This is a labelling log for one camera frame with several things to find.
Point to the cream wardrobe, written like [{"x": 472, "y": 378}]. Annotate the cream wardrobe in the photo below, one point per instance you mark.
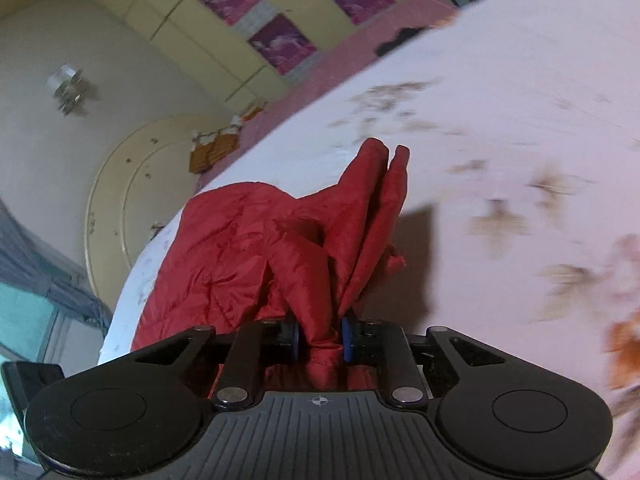
[{"x": 170, "y": 5}]

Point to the red down jacket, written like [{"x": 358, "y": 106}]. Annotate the red down jacket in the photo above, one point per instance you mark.
[{"x": 240, "y": 260}]

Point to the cream bed headboard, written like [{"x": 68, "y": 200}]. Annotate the cream bed headboard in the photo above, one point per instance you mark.
[{"x": 107, "y": 195}]

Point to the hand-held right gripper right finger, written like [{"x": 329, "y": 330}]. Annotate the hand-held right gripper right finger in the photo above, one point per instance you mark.
[{"x": 346, "y": 345}]

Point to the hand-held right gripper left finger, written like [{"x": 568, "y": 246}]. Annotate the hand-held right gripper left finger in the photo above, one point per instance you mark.
[{"x": 295, "y": 342}]

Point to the pink bed sheet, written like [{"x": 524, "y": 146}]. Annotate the pink bed sheet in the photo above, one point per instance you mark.
[{"x": 350, "y": 60}]

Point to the glass wall lamp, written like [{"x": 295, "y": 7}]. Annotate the glass wall lamp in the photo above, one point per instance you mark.
[{"x": 70, "y": 87}]

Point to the orange and white folded cloth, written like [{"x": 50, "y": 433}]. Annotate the orange and white folded cloth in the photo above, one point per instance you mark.
[{"x": 212, "y": 147}]

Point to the blue-grey curtain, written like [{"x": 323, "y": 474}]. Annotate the blue-grey curtain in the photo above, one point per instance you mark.
[{"x": 45, "y": 265}]

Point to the dark cloth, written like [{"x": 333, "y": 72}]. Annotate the dark cloth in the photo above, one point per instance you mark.
[{"x": 400, "y": 40}]

